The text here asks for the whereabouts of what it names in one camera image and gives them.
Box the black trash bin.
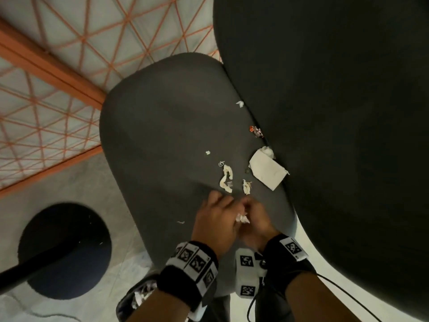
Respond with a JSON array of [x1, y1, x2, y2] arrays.
[[115, 273, 161, 322]]

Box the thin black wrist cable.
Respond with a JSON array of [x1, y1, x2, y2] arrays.
[[246, 273, 383, 322]]

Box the black wristband with markers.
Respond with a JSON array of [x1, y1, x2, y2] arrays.
[[263, 233, 317, 294], [156, 240, 219, 312]]

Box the person's right forearm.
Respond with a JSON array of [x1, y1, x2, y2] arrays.
[[285, 272, 362, 322]]

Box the grey upholstered chair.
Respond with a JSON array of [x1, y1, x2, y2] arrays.
[[99, 0, 429, 319]]

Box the white table black pedestal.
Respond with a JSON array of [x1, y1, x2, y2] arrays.
[[0, 203, 112, 301]]

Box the shredded paper trash pile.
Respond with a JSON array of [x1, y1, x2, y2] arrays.
[[204, 100, 254, 225]]

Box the orange mesh fence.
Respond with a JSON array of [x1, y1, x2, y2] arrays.
[[0, 0, 222, 198]]

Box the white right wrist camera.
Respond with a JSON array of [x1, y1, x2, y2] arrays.
[[234, 247, 268, 299]]

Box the black right wristband with markers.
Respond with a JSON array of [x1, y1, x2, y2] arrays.
[[263, 233, 317, 294]]

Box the person's left forearm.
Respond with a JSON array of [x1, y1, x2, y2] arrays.
[[126, 290, 192, 322]]

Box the person's left hand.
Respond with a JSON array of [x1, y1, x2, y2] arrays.
[[191, 190, 245, 260]]

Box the black left wristband with markers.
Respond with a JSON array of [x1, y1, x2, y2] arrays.
[[156, 240, 219, 312]]

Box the person's right hand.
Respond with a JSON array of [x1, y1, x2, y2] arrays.
[[236, 195, 282, 254]]

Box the clump of shredded paper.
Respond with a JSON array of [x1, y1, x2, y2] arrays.
[[130, 286, 156, 309]]

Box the white paper napkin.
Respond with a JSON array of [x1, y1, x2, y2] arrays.
[[248, 146, 290, 191]]

